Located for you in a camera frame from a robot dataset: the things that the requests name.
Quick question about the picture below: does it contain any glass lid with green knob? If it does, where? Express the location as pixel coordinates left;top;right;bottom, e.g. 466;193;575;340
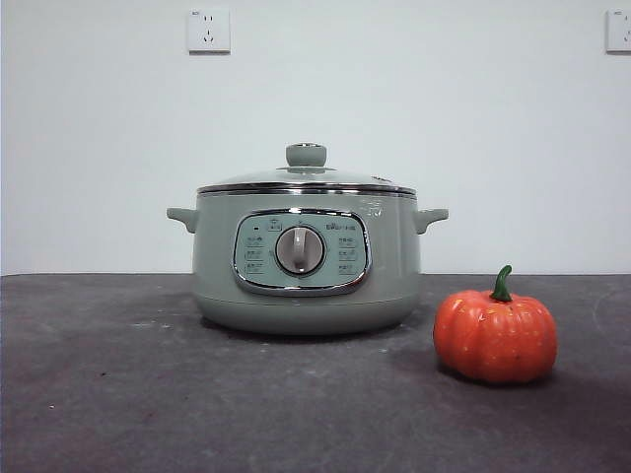
195;142;418;197

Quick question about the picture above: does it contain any orange pumpkin with green stem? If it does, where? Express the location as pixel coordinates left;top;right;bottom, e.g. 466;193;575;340
433;264;559;386

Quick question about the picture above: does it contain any green electric cooking pot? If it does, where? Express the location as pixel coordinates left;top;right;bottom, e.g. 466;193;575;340
166;186;451;338

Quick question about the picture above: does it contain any white wall socket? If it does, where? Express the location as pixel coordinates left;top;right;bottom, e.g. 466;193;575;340
605;8;631;54
186;8;232;55

